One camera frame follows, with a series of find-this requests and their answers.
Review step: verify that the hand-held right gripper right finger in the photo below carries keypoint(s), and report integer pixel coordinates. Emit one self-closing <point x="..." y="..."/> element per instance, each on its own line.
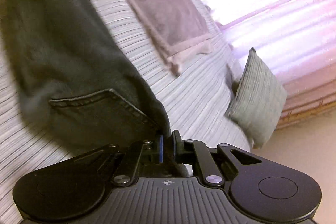
<point x="177" y="148"/>

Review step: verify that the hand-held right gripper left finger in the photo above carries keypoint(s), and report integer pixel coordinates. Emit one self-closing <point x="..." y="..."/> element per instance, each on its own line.
<point x="160" y="149"/>

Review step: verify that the pink curtain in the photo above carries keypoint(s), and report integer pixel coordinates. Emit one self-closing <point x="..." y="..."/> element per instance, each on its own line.
<point x="275" y="16"/>

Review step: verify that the pink blanket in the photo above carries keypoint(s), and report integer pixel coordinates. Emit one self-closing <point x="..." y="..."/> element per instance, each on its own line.
<point x="162" y="3"/>

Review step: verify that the dark grey jeans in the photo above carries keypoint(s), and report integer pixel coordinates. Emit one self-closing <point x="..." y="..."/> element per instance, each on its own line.
<point x="65" y="56"/>

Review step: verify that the rattan frame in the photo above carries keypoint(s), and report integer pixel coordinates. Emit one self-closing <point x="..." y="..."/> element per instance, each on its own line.
<point x="309" y="111"/>

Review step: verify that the grey-green cushion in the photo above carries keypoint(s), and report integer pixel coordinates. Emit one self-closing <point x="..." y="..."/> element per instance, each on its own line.
<point x="257" y="98"/>

